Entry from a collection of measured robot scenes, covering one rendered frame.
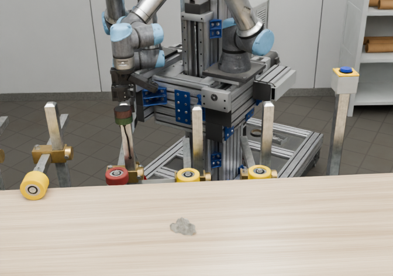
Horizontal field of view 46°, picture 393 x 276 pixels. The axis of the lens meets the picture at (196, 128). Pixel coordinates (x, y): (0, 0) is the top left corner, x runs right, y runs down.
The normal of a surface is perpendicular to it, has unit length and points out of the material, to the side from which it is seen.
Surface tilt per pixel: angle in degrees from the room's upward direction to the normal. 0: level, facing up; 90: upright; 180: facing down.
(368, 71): 90
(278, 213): 0
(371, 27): 90
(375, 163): 0
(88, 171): 0
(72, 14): 90
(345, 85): 90
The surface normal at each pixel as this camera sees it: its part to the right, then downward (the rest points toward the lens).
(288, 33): -0.01, 0.47
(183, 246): -0.02, -0.88
